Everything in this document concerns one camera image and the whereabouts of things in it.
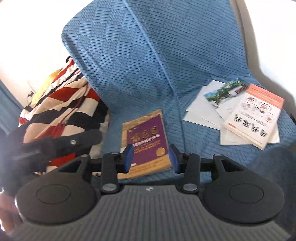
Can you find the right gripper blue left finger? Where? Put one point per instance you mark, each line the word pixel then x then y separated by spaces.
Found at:
pixel 112 164

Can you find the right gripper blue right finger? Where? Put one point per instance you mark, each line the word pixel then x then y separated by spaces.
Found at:
pixel 189 165

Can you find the tan painting cover book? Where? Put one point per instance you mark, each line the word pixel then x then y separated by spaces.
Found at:
pixel 143 118

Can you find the white paper sheets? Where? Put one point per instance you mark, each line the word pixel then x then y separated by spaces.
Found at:
pixel 202 112

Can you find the photo cover notebook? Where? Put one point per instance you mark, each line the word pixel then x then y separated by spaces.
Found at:
pixel 227 91

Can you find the white orange cartoon book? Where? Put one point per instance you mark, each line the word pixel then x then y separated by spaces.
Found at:
pixel 255 116

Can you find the person's left hand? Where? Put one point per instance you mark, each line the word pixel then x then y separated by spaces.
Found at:
pixel 10 219

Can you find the red black striped blanket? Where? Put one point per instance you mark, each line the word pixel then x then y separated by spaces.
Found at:
pixel 68 106

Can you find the yellow pillow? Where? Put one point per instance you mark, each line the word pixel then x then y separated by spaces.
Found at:
pixel 44 87

